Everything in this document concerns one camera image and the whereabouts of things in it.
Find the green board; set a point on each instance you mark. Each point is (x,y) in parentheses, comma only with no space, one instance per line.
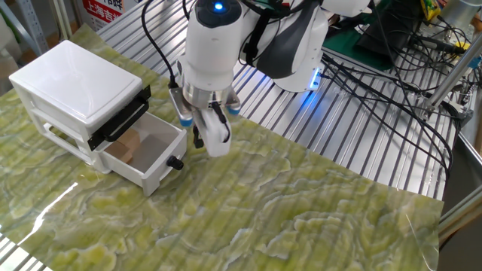
(346,45)

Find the aluminium frame rail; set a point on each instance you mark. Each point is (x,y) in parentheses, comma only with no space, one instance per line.
(463,211)

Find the aluminium frame post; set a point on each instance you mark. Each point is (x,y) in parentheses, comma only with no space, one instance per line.
(62,19)
(452,75)

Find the white plastic drawer cabinet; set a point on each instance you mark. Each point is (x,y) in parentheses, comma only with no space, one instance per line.
(75,79)

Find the black box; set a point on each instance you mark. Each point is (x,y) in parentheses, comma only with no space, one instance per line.
(391,26)

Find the white drawer with knob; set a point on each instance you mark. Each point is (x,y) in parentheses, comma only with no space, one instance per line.
(162,171)

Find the silver wrist mount blue caps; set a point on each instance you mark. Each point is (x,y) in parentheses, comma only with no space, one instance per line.
(177,103)

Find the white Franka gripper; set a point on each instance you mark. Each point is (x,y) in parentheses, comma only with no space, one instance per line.
(214,139)

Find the black round drawer knob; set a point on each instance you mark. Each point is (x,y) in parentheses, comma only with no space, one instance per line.
(174,162)

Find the cardboard box red label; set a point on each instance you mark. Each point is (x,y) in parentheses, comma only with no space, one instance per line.
(99,13)

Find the brown wooden block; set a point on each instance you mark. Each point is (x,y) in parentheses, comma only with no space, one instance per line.
(132,138)
(118,152)

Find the yellow snack package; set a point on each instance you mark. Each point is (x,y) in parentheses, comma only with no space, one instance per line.
(431,9)

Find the grey shelf post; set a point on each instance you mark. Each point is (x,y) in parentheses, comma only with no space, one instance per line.
(32,22)

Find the silver background robot arm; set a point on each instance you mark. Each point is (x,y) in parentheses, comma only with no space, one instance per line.
(459,13)

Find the green marble pattern mat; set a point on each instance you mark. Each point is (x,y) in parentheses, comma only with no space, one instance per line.
(244,211)

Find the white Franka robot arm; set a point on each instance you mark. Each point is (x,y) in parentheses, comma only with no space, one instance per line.
(211,49)

